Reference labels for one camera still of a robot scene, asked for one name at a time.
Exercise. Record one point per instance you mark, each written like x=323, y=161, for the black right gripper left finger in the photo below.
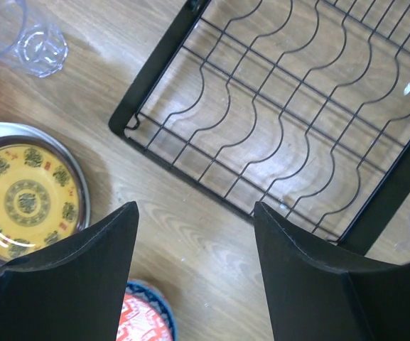
x=73, y=289

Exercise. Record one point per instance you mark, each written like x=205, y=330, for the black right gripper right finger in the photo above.
x=318, y=291

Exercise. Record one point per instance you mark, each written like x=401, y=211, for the clear faceted drinking glass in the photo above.
x=29, y=41

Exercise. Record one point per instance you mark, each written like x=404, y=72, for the red patterned bowl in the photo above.
x=146, y=314

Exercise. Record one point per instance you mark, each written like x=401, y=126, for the yellow patterned dark-rimmed plate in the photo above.
x=23, y=199

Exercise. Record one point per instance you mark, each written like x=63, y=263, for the white and blue plate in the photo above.
x=76, y=177

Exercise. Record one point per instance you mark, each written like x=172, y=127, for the black wire dish rack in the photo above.
x=302, y=105

